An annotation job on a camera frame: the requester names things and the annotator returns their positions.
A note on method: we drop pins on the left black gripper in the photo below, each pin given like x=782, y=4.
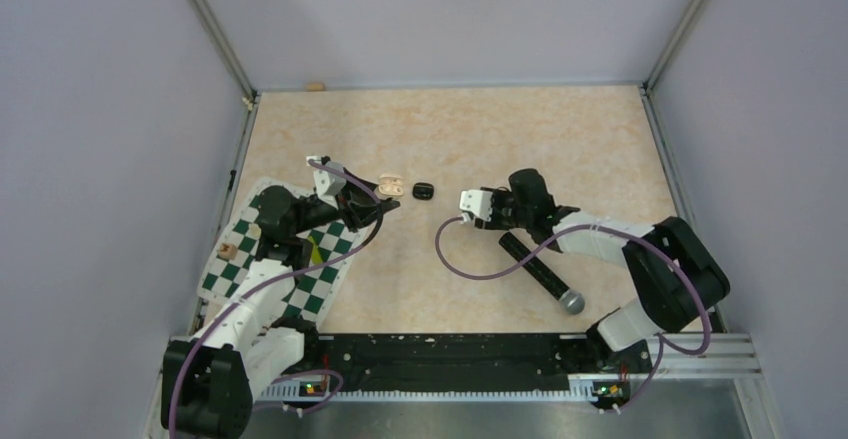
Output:
x=357, y=206

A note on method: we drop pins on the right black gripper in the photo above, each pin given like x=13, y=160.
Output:
x=495, y=224

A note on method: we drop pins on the white earbud charging case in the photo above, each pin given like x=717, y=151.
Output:
x=390, y=185

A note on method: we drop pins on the black earbud charging case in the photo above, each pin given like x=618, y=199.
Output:
x=423, y=191

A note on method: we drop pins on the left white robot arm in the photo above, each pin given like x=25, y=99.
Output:
x=211, y=381

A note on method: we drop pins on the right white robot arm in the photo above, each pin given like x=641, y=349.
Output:
x=675, y=277

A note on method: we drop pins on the green white lego brick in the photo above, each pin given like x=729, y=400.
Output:
x=316, y=257

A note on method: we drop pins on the black microphone grey head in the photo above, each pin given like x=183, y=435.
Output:
x=570, y=300

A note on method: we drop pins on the small wooden cork piece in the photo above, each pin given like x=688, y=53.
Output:
x=315, y=87

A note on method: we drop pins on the green white chessboard mat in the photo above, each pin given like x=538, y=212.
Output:
x=250, y=230

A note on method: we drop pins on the brown wooden chess piece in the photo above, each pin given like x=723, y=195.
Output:
x=227, y=251

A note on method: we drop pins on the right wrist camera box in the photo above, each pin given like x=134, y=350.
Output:
x=476, y=204

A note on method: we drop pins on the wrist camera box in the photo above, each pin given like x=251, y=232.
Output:
x=328, y=184
x=476, y=204

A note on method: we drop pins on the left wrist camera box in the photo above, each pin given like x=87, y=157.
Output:
x=328, y=184

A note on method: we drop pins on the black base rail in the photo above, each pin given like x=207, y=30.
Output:
x=471, y=362

